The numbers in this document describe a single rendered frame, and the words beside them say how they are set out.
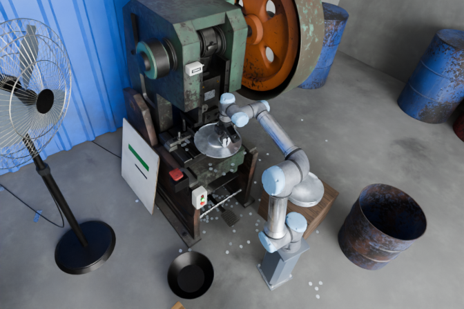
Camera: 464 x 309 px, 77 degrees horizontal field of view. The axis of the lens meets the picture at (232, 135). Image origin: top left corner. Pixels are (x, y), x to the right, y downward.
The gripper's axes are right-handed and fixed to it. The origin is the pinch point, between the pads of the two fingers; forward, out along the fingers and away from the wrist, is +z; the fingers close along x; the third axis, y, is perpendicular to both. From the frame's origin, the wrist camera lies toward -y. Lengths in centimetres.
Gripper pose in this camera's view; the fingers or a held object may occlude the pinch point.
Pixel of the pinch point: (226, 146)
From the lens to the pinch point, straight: 173.8
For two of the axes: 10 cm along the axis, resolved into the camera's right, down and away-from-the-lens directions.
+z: -0.8, 7.3, 6.8
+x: -7.6, 4.0, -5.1
